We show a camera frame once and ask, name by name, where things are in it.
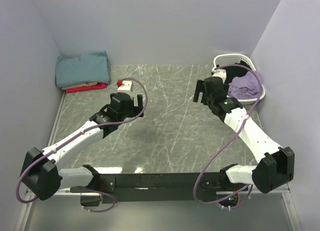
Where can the aluminium frame rail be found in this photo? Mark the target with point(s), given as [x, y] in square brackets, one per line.
[177, 168]

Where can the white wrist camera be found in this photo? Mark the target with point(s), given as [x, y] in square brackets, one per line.
[219, 72]
[125, 86]

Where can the black t shirt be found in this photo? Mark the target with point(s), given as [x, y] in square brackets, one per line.
[234, 72]

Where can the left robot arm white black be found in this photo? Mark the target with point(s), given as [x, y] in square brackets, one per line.
[43, 170]

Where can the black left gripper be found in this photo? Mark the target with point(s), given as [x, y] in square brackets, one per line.
[135, 111]

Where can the purple t shirt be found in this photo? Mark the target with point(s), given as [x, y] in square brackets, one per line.
[244, 88]

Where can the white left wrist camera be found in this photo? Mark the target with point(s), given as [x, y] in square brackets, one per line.
[125, 86]

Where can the white plastic laundry basket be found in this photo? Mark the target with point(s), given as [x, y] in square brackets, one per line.
[238, 60]

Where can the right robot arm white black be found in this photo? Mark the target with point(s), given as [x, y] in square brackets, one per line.
[275, 164]

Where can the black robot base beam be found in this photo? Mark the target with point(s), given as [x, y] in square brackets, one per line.
[149, 187]

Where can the folded tan t shirt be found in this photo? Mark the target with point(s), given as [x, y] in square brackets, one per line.
[86, 84]

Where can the folded pink t shirt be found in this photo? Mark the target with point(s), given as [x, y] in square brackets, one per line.
[98, 86]

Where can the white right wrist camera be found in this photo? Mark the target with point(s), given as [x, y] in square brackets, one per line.
[219, 72]

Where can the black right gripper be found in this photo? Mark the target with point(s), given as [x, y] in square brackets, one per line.
[200, 87]

